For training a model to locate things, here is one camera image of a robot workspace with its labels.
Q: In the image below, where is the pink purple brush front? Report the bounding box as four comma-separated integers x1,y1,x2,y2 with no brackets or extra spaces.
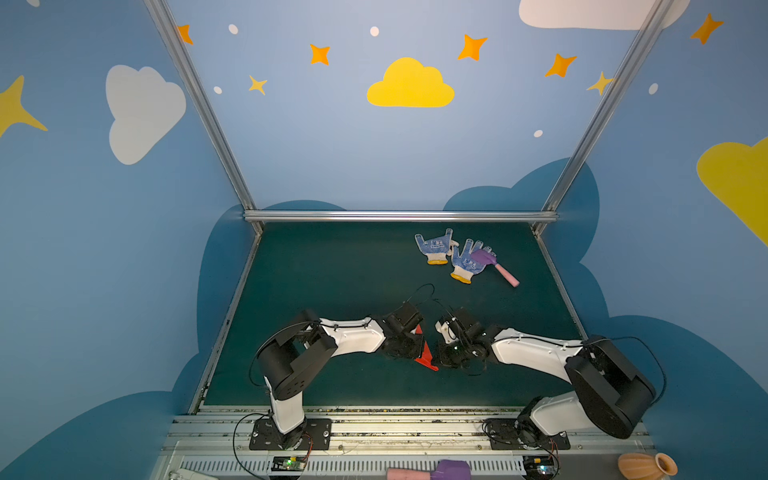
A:
386,460,471,480

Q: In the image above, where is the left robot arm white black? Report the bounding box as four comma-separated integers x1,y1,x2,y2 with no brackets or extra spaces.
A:
255,302,424,435

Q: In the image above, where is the right blue dotted work glove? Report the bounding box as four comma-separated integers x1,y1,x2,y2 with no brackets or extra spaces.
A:
451,238,494,284

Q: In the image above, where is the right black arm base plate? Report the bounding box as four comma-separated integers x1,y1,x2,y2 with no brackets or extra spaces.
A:
482,418,571,451

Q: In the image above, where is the purple pink brush on table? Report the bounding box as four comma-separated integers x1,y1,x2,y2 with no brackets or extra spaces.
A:
471,249,520,288

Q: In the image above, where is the left blue dotted work glove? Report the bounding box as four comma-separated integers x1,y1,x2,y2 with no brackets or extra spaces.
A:
414,228,458,265

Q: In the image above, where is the blue dotted work glove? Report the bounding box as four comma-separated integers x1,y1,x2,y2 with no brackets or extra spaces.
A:
414,228,458,265
451,238,494,284

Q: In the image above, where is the terracotta ribbed vase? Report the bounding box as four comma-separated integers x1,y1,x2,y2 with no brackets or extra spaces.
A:
617,453,679,480

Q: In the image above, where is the rear aluminium frame bar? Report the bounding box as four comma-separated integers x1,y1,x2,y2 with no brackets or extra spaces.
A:
244,210,558,224

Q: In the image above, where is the left aluminium frame post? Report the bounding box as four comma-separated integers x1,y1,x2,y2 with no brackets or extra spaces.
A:
144,0,257,213

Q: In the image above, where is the right green circuit board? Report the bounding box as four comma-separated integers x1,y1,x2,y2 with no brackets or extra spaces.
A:
523,456,558,480

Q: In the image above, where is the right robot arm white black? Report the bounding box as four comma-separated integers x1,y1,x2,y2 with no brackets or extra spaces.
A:
435,308,657,449

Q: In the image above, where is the front aluminium rail base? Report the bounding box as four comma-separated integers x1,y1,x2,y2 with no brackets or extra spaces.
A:
151,406,656,479

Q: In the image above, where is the green circuit board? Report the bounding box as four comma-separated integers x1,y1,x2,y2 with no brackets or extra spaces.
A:
270,456,307,473
523,456,558,480

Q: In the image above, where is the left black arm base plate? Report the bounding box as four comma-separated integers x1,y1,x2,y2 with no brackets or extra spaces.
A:
248,418,332,451

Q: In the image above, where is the aluminium frame post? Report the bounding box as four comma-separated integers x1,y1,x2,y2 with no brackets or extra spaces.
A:
533,0,674,237
144,0,257,213

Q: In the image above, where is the left green circuit board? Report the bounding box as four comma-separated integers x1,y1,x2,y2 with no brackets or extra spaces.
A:
270,456,307,473

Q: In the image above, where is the right aluminium frame post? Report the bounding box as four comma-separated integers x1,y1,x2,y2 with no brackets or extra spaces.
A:
533,0,674,237

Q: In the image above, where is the red square paper sheet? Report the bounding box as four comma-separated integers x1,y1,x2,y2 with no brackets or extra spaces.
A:
413,325,439,372

